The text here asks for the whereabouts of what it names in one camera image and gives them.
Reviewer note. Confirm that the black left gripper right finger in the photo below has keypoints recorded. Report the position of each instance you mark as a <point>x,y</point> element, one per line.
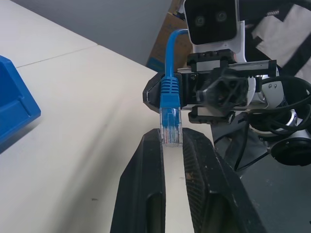
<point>218,194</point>

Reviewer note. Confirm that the blue plastic bin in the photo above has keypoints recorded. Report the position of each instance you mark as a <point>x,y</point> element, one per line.
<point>12,106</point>

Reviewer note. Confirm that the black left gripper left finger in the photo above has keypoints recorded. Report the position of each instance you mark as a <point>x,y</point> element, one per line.
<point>138,189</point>

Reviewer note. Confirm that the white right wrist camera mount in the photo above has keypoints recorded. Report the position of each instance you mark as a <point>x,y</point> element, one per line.
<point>211,24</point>

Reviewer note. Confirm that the brown cardboard box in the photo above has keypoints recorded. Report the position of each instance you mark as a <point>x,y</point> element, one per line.
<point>158,49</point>

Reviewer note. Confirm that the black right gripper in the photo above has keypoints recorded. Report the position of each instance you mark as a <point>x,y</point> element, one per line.
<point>190,88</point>

